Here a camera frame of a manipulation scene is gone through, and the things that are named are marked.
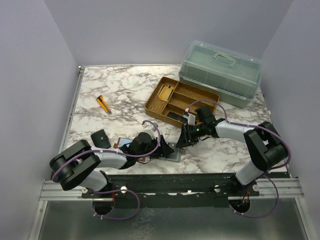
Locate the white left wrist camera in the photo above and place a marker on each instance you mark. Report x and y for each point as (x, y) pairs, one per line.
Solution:
(150, 129)

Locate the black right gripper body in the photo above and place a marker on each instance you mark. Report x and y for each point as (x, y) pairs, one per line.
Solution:
(196, 131)

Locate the black card holder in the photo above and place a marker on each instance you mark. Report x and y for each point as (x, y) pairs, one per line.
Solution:
(100, 139)

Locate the yellow cards in tray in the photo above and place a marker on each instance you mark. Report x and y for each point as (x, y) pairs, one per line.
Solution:
(165, 92)

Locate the woven wicker divided tray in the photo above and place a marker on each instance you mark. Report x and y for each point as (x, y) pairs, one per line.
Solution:
(184, 96)

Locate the orange utility knife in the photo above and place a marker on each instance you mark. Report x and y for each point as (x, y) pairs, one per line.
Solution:
(103, 104)

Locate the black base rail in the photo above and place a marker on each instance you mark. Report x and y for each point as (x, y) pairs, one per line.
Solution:
(169, 191)

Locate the clear green plastic toolbox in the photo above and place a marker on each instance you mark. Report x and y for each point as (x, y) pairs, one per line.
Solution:
(234, 76)

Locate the grey card holder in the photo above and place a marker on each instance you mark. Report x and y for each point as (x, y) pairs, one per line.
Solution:
(175, 156)

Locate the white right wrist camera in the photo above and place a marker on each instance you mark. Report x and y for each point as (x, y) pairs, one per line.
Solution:
(191, 118)

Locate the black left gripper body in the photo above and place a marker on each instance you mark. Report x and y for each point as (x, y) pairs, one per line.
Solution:
(153, 144)

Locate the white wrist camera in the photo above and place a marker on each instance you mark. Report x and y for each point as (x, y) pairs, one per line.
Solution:
(191, 118)
(150, 129)

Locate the brown open card holder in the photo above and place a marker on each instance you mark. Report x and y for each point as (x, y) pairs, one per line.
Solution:
(122, 143)

